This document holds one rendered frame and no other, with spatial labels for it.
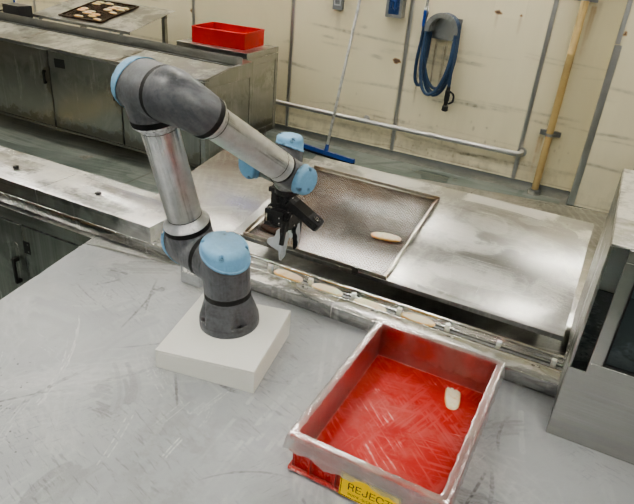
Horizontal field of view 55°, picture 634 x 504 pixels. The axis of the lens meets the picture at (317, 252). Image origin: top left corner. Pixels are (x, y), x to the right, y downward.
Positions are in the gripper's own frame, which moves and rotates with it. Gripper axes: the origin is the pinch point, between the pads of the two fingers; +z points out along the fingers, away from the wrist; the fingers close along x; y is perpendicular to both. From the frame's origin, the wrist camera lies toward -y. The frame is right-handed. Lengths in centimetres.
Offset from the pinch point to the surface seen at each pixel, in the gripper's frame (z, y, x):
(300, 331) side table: 11.4, -14.7, 19.1
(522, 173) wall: 82, -23, -370
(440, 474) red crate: 11, -62, 48
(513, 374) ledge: 9, -70, 9
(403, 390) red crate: 11, -47, 27
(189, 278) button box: 9.1, 24.2, 16.6
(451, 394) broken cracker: 10, -58, 23
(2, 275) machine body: 44, 122, 9
